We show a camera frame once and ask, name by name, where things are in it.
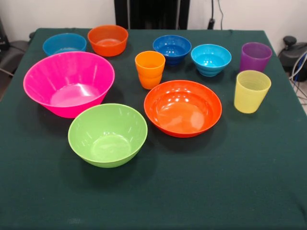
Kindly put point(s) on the large pink plastic bowl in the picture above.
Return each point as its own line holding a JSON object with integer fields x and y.
{"x": 69, "y": 81}

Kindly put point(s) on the red-orange shallow bowl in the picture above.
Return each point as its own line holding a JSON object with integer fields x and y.
{"x": 182, "y": 110}

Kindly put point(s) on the orange plastic cup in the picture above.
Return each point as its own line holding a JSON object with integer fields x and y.
{"x": 149, "y": 82}
{"x": 149, "y": 64}

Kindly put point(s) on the green plastic bowl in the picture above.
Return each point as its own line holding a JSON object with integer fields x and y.
{"x": 108, "y": 134}

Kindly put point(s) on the dark blue ribbed bowl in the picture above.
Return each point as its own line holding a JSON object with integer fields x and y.
{"x": 171, "y": 50}

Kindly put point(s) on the dark green table cloth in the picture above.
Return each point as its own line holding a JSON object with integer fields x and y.
{"x": 192, "y": 179}

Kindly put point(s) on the cyan ribbed bowl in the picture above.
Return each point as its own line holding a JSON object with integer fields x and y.
{"x": 211, "y": 60}

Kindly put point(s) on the orange translucent bowl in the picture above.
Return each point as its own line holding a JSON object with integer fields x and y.
{"x": 108, "y": 45}

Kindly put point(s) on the yellow plastic cup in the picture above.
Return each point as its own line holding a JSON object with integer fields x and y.
{"x": 250, "y": 95}

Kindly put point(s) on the purple plastic cup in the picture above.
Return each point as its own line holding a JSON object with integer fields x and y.
{"x": 255, "y": 60}

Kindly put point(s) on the light blue translucent bowl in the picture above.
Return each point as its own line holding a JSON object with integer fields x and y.
{"x": 62, "y": 42}

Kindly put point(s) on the black floor device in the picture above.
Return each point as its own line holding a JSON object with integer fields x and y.
{"x": 292, "y": 55}

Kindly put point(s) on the dark grey chair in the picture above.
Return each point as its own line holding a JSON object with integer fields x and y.
{"x": 13, "y": 55}

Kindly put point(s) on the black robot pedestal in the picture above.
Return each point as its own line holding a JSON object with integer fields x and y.
{"x": 153, "y": 14}

